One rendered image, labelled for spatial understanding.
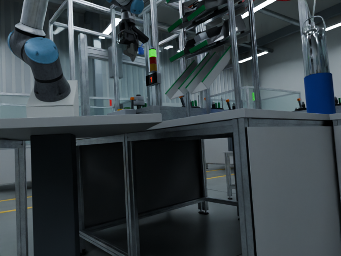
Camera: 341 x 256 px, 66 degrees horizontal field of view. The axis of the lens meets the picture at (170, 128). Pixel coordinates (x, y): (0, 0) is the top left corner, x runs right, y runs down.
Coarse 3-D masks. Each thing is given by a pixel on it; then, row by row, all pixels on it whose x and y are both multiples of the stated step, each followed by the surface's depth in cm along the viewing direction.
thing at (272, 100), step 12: (216, 96) 702; (228, 96) 666; (252, 96) 626; (264, 96) 651; (276, 96) 678; (288, 96) 708; (228, 108) 667; (252, 108) 622; (264, 108) 647; (276, 108) 673; (288, 108) 703
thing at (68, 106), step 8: (72, 80) 127; (32, 88) 120; (72, 88) 122; (32, 96) 116; (72, 96) 118; (32, 104) 112; (40, 104) 112; (48, 104) 113; (56, 104) 113; (64, 104) 114; (72, 104) 114; (32, 112) 111; (40, 112) 112; (48, 112) 112; (56, 112) 113; (64, 112) 114; (72, 112) 114
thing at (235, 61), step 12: (228, 0) 123; (252, 0) 134; (180, 12) 148; (228, 12) 123; (252, 12) 133; (252, 24) 133; (252, 36) 133; (252, 48) 133; (252, 60) 133; (240, 96) 120; (240, 108) 119
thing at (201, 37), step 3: (198, 33) 122; (201, 33) 121; (204, 33) 122; (195, 36) 123; (198, 36) 121; (201, 36) 121; (204, 36) 122; (207, 36) 123; (195, 39) 123; (198, 39) 122; (201, 39) 121; (204, 39) 122; (198, 42) 121; (195, 45) 124
